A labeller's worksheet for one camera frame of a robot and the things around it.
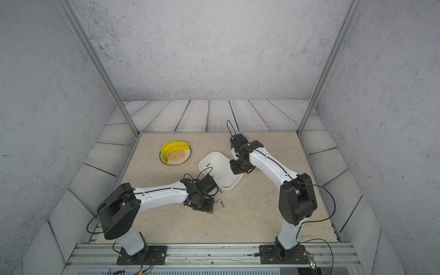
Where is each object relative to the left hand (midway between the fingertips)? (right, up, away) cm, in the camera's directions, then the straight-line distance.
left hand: (212, 211), depth 84 cm
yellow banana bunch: (-27, +32, +24) cm, 48 cm away
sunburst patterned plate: (-24, +24, +24) cm, 42 cm away
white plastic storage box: (+3, +22, -5) cm, 23 cm away
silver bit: (+4, +3, +5) cm, 7 cm away
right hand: (+12, +20, +3) cm, 23 cm away
